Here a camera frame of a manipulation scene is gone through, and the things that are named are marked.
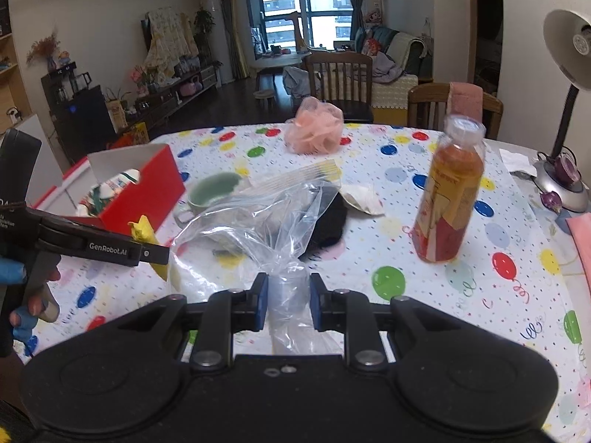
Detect person's left hand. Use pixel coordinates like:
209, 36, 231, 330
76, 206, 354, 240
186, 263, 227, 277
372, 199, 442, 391
0, 258, 62, 343

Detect black water dispenser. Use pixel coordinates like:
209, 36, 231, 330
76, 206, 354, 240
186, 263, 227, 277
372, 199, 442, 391
41, 65, 116, 164

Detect wooden giraffe figure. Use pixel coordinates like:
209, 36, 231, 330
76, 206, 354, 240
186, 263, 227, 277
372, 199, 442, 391
285, 9, 309, 51

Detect wooden wall shelf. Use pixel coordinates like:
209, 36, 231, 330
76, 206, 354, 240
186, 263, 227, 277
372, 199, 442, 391
0, 0, 33, 134

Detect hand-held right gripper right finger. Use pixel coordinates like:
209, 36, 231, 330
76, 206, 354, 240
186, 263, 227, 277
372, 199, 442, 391
309, 272, 440, 372

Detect purple grey clothes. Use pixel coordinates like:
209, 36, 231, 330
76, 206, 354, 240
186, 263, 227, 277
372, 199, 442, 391
372, 52, 406, 80

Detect dark TV cabinet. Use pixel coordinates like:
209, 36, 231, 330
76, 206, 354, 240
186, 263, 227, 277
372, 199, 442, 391
122, 62, 222, 130

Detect round coffee table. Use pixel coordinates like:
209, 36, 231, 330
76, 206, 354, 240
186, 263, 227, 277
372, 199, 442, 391
254, 51, 312, 79

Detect pink towel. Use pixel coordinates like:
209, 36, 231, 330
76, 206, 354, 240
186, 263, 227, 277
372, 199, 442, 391
448, 82, 483, 125

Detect pink mesh bath pouf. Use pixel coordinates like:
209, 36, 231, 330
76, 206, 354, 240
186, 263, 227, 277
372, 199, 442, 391
284, 97, 343, 155

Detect white cabinet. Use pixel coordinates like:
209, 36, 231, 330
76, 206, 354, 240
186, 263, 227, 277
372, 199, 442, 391
18, 113, 65, 195

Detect yellow cloth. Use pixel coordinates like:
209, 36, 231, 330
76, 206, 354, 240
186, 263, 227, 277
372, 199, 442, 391
128, 215, 171, 282

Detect white tissue paper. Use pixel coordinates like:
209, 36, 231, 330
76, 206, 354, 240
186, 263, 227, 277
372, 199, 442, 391
499, 150, 539, 178

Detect orange drink bottle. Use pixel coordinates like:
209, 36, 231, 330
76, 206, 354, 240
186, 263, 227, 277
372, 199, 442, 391
412, 114, 487, 264

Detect grey white cloth bundle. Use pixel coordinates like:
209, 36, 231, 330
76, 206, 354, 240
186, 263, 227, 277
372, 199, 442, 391
283, 65, 311, 97

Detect clear yellow striped plastic sheet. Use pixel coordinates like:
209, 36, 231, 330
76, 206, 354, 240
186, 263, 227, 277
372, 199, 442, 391
240, 158, 342, 192

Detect dried flower bouquet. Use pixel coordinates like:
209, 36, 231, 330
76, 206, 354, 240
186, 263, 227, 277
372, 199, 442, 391
25, 30, 61, 68

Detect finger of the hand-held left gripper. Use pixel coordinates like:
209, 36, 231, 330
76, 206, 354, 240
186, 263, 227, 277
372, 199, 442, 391
133, 241, 171, 267

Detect pink flowers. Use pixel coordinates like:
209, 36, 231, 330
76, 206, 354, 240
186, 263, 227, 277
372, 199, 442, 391
130, 65, 149, 95

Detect large window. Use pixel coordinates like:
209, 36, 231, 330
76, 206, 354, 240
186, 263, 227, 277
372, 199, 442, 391
242, 0, 356, 61

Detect small purple cup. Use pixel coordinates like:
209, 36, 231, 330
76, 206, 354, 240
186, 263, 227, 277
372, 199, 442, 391
553, 153, 581, 184

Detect grey curtain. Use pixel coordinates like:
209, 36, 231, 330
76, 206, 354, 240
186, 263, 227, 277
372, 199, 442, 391
342, 0, 368, 42
216, 0, 250, 81

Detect red cardboard box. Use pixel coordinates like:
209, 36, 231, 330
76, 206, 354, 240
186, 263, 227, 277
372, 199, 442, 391
28, 144, 186, 236

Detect green potted plant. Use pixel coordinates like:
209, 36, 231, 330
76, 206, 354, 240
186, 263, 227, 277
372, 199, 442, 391
193, 8, 215, 40

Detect pale green mug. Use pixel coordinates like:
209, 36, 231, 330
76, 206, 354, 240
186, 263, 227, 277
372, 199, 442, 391
173, 172, 243, 224

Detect pink printed plastic bag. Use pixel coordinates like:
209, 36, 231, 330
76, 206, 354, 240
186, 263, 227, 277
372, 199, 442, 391
567, 212, 591, 278

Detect balloon print tablecloth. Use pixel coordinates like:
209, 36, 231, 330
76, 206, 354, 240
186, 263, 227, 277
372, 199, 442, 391
14, 124, 591, 443

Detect silver desk lamp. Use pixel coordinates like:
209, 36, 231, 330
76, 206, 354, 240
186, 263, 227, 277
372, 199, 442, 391
531, 9, 591, 213

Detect wooden dining chair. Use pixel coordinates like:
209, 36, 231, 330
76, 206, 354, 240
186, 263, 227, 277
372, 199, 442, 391
304, 51, 374, 123
407, 82, 504, 141

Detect yellow gift box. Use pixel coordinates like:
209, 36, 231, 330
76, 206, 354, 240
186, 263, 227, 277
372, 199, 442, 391
121, 122, 150, 145

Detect green sofa with cream throw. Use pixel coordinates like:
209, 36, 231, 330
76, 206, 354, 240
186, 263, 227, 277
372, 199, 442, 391
318, 25, 435, 123

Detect cream printed cover cloth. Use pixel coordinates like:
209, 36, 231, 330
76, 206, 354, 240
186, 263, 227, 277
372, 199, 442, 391
141, 6, 199, 81

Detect white standing air conditioner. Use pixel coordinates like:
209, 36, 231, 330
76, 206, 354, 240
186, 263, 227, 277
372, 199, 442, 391
203, 0, 232, 84

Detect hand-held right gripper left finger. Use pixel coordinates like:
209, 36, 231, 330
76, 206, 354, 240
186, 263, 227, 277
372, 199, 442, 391
139, 272, 271, 372

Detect clear plastic bag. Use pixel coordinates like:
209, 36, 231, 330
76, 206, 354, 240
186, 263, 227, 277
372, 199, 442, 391
168, 180, 347, 357

